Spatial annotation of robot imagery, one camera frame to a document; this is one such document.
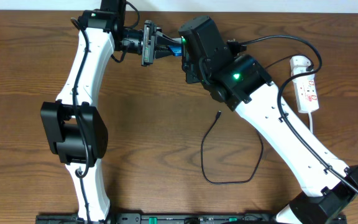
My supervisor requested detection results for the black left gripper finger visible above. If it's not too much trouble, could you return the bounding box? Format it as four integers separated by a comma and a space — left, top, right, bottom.
155, 31, 181, 46
154, 47, 173, 59

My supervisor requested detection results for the blue-screen Samsung smartphone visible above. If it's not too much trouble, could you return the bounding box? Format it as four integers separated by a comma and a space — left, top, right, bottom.
167, 37, 182, 57

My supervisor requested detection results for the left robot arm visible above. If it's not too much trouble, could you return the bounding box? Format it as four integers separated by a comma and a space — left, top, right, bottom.
35, 1, 182, 223

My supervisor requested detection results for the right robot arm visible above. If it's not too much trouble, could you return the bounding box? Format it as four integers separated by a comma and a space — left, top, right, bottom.
178, 16, 358, 223

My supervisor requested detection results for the white USB charger plug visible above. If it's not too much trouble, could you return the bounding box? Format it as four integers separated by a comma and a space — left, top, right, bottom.
290, 55, 312, 70

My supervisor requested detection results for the white power strip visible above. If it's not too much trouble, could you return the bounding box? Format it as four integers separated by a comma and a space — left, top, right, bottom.
290, 67, 320, 114

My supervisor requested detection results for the black USB charging cable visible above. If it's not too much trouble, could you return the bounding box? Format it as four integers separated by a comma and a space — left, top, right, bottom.
200, 54, 315, 185

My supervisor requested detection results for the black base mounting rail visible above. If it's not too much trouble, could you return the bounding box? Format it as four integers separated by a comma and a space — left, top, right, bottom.
35, 212, 347, 224

